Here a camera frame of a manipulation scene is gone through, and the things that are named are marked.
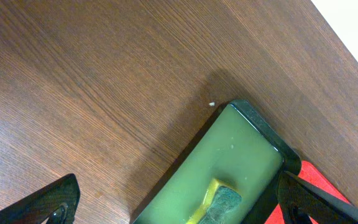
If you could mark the red plastic tray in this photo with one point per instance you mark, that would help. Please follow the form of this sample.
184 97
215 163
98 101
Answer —
310 174

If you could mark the yellow green scrub sponge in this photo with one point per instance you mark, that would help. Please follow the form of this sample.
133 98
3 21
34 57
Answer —
219 200

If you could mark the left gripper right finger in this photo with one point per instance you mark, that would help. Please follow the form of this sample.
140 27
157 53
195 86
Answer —
302 202

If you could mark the dark green tray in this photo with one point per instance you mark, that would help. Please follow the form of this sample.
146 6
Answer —
238 147

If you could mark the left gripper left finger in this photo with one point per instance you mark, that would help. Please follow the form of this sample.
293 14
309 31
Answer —
55 203

